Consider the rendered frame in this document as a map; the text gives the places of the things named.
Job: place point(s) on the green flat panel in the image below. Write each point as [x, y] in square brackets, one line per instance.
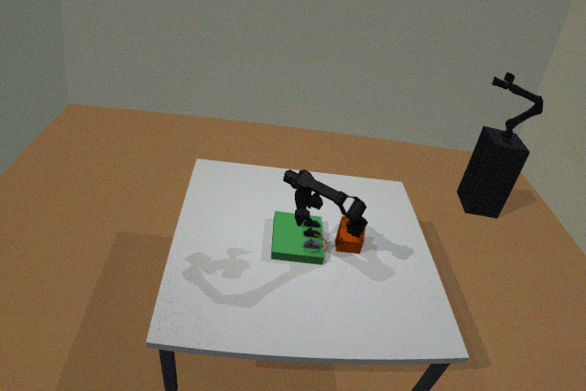
[288, 239]

